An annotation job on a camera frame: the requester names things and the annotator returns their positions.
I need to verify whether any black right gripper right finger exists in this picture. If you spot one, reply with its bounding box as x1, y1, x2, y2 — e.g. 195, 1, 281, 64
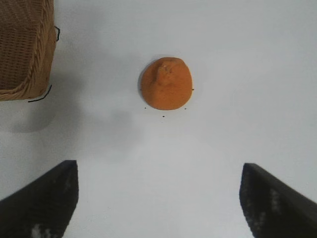
239, 162, 317, 238

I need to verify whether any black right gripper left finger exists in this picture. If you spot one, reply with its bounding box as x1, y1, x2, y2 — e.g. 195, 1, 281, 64
0, 160, 79, 238

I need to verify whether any brown bread roll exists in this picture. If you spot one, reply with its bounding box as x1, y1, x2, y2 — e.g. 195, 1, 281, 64
138, 57, 194, 111

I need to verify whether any woven wicker basket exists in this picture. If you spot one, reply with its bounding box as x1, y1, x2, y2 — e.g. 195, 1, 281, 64
0, 0, 59, 102

